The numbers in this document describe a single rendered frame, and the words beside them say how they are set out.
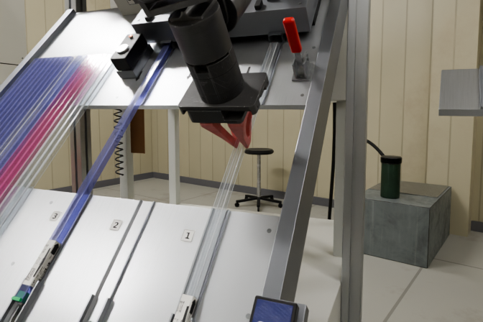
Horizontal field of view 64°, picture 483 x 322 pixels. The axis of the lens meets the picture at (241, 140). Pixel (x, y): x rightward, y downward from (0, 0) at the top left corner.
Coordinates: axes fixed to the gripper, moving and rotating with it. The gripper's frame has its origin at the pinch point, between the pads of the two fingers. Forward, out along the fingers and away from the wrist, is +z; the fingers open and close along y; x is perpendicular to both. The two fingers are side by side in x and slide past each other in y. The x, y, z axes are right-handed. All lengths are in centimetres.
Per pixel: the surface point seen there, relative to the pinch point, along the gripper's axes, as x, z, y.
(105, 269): 20.1, 2.5, 12.6
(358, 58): -33.0, 10.0, -11.9
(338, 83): -39.3, 21.1, -6.3
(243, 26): -22.8, -4.7, 5.6
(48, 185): -136, 226, 337
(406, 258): -96, 205, -24
